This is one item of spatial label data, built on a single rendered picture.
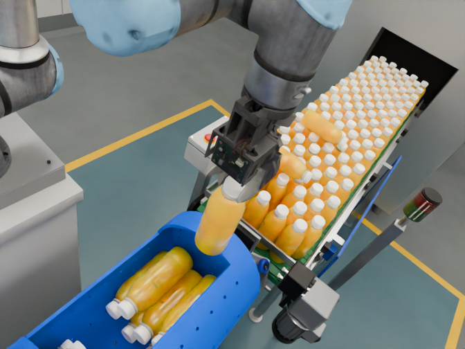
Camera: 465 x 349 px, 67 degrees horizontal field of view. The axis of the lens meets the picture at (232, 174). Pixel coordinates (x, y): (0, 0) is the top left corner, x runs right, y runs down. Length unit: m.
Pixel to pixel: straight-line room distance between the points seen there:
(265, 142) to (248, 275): 0.40
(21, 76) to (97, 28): 0.50
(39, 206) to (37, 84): 0.27
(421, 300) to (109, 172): 2.25
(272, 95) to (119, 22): 0.19
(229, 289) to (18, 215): 0.48
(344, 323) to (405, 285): 0.63
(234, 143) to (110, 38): 0.21
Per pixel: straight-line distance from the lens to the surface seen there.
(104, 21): 0.30
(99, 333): 0.93
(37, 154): 0.93
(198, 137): 1.18
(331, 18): 0.38
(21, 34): 0.77
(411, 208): 1.21
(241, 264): 0.78
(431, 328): 2.75
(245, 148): 0.46
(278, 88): 0.40
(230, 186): 0.58
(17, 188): 0.88
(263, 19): 0.39
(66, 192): 0.92
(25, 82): 0.81
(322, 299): 1.27
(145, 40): 0.30
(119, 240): 2.18
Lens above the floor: 1.87
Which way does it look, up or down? 45 degrees down
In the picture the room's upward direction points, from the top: 23 degrees clockwise
